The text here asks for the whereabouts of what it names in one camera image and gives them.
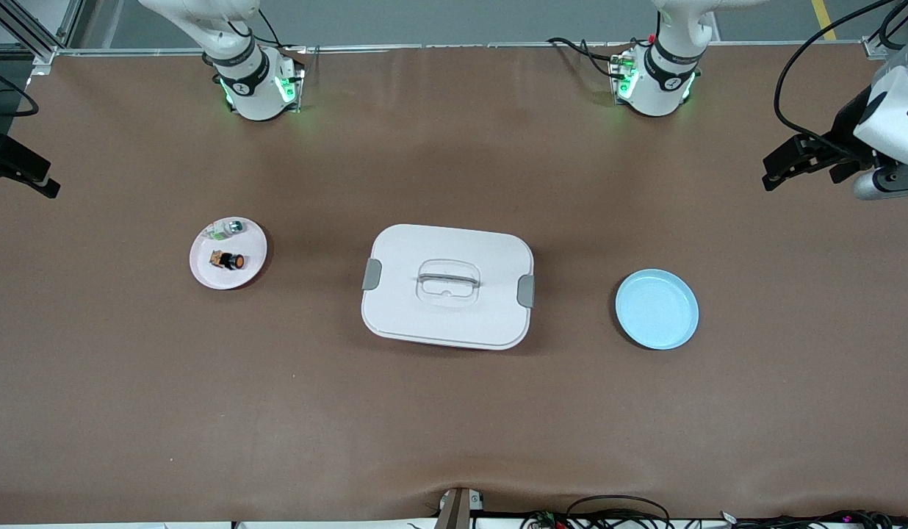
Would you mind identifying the white lidded box grey latches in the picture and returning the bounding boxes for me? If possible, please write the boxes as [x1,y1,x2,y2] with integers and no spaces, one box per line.
[361,223,536,351]

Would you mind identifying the pink round plate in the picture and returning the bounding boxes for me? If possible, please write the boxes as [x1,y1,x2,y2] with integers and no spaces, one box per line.
[189,217,268,291]

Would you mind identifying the light blue round plate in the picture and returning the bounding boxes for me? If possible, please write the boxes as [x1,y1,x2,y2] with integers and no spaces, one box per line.
[615,268,700,351]

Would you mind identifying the brown table mat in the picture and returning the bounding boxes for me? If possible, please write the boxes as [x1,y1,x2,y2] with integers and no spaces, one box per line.
[0,44,908,524]

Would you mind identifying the aluminium corner bracket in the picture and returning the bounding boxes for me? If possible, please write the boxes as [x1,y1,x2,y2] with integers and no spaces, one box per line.
[862,35,899,61]

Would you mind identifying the long black cable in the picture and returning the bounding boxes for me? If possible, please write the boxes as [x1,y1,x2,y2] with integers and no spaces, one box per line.
[774,0,899,140]

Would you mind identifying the aluminium frame post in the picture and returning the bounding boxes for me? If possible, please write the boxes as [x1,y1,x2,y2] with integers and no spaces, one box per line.
[0,0,84,78]

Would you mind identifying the black cable bundle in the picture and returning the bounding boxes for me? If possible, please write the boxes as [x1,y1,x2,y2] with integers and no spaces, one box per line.
[718,508,908,529]

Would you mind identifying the black looped cable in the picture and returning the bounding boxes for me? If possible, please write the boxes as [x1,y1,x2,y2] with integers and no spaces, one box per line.
[566,494,672,529]

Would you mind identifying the brown post with metal clamp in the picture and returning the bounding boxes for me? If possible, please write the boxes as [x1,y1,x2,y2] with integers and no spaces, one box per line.
[435,488,486,529]

